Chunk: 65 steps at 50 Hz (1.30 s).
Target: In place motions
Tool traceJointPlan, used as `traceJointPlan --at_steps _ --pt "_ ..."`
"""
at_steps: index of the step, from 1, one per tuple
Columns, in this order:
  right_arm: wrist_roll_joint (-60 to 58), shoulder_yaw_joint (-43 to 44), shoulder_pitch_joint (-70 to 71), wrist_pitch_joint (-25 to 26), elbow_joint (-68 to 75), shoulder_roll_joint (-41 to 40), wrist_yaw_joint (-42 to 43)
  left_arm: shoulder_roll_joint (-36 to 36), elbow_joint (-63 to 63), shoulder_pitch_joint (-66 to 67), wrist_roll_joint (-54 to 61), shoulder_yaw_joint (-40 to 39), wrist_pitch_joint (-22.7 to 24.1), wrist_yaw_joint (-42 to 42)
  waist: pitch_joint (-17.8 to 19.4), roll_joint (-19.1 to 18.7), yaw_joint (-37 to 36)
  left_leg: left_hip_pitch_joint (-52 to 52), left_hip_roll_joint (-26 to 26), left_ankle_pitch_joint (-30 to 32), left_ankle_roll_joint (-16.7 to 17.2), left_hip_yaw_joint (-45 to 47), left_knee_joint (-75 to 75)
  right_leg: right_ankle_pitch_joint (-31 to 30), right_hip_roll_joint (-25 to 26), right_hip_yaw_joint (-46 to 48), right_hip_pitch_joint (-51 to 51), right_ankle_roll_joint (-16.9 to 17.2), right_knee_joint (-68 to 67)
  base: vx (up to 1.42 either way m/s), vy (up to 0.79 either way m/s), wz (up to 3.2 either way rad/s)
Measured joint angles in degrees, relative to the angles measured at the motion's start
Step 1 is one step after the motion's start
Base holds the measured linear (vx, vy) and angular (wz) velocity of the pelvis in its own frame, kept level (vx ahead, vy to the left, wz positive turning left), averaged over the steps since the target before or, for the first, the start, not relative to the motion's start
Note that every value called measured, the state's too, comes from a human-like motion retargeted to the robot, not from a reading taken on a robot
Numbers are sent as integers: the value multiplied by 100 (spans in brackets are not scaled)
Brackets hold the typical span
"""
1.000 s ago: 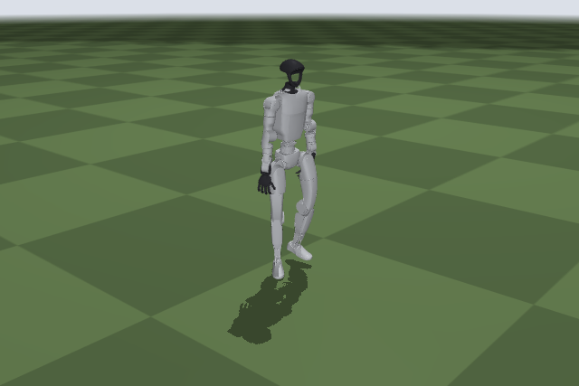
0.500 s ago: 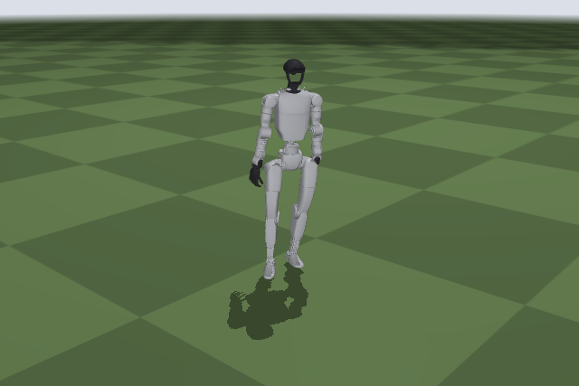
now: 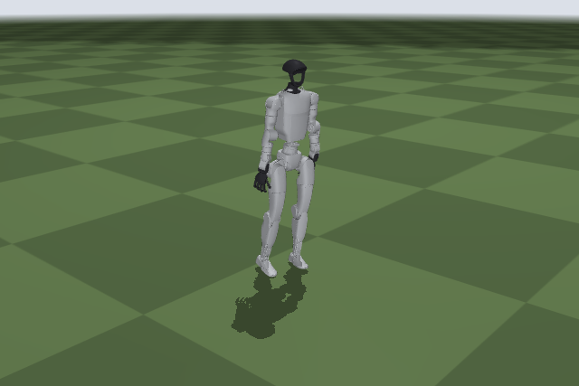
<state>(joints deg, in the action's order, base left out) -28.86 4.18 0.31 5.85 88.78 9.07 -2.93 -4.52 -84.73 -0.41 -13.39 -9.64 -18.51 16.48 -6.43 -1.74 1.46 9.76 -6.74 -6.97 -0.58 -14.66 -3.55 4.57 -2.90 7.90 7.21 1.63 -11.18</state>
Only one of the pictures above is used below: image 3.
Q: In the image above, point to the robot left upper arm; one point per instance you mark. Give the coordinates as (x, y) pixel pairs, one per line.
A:
(313, 125)

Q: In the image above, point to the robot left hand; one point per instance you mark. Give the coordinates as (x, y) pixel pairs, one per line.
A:
(314, 159)

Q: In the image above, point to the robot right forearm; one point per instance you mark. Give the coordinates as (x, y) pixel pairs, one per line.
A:
(266, 150)

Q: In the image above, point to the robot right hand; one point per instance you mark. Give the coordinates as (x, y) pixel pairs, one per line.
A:
(261, 178)

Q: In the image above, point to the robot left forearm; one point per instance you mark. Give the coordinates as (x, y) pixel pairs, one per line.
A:
(314, 143)

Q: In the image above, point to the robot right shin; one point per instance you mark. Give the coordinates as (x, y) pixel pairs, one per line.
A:
(268, 235)

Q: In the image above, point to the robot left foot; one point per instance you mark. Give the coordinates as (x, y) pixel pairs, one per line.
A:
(298, 261)

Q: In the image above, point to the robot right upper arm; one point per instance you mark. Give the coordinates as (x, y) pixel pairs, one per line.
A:
(272, 104)

